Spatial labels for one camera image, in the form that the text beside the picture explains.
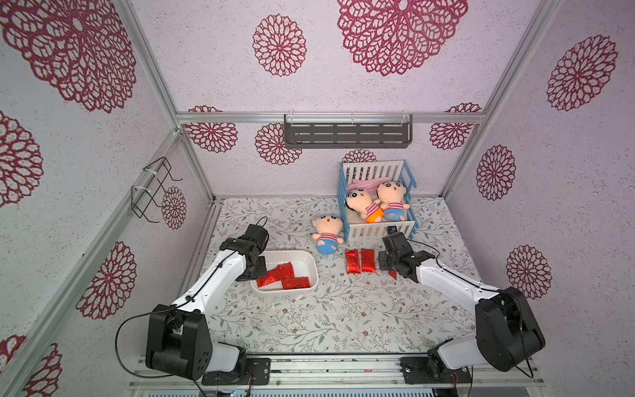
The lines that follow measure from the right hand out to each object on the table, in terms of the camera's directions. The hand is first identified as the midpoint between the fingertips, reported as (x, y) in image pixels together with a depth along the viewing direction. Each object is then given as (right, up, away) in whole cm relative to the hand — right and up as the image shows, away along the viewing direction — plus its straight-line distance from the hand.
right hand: (392, 258), depth 91 cm
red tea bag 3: (-43, -6, +1) cm, 43 cm away
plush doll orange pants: (-10, +23, +12) cm, 27 cm away
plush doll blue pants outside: (-23, +11, +9) cm, 27 cm away
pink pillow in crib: (-4, +30, +21) cm, 37 cm away
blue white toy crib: (-13, +12, +7) cm, 19 cm away
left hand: (-50, -5, -7) cm, 51 cm away
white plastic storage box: (-32, -2, +3) cm, 33 cm away
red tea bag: (-14, -2, +6) cm, 15 cm away
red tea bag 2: (-8, -2, +6) cm, 10 cm away
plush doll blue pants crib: (+3, +25, +11) cm, 28 cm away
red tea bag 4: (-36, -9, -1) cm, 37 cm away
